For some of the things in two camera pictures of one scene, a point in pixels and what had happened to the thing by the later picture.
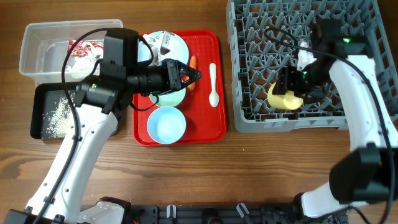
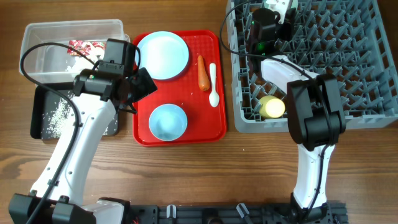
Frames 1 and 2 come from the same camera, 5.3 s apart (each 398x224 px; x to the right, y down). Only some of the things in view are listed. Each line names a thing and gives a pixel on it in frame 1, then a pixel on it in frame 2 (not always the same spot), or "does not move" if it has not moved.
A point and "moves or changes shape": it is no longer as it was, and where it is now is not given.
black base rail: [241, 213] does not move
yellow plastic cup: [288, 101] moves or changes shape
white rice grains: [60, 119] does not move
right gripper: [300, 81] → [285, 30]
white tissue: [86, 63] does not move
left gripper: [172, 69] → [145, 85]
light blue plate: [178, 50] does not move
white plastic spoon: [214, 99] does not move
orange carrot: [192, 63] → [203, 80]
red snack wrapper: [82, 49] does not move
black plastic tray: [51, 112] does not move
